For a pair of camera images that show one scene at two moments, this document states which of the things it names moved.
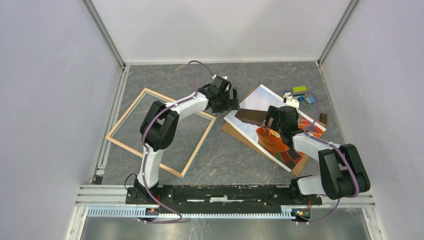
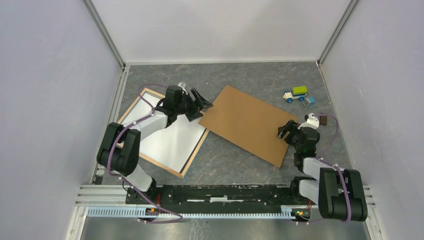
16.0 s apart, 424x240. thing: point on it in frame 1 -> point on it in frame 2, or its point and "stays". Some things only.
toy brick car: x=298 y=92 stays
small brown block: x=323 y=118 stays
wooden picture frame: x=129 y=110 stays
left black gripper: x=230 y=100 -> x=191 y=105
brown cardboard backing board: x=322 y=119 -> x=249 y=123
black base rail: x=222 y=195 stays
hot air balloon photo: x=285 y=154 -> x=172 y=146
